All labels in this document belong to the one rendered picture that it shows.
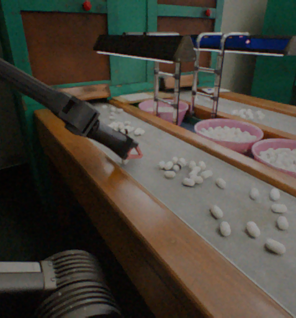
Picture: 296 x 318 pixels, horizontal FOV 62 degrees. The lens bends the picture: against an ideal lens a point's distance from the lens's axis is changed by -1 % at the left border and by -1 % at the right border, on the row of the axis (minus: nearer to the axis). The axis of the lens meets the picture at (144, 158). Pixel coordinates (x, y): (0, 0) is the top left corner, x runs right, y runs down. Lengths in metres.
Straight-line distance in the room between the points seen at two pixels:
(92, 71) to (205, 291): 1.27
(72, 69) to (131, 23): 0.43
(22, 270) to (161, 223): 0.26
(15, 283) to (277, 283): 0.41
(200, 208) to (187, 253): 0.17
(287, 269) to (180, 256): 0.19
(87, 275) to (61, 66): 1.16
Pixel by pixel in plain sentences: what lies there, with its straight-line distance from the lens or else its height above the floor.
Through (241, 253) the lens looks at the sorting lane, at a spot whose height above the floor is 0.74.
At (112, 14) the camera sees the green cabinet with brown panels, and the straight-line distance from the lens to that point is 1.52.
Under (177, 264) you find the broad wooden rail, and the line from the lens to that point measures 0.46.
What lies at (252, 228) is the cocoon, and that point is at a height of 0.76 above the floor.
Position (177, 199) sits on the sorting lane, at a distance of 0.64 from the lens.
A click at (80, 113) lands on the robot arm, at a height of 0.93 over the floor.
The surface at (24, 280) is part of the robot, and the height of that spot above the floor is 0.81.
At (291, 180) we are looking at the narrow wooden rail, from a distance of 0.77.
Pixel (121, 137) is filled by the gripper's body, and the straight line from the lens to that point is 0.73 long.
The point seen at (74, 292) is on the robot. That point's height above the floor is 0.79.
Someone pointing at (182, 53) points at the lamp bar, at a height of 1.07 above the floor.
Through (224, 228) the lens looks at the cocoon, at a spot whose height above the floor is 0.76.
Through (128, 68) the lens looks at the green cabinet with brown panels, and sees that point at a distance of 1.58.
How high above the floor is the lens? 1.12
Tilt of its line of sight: 27 degrees down
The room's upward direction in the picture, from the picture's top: straight up
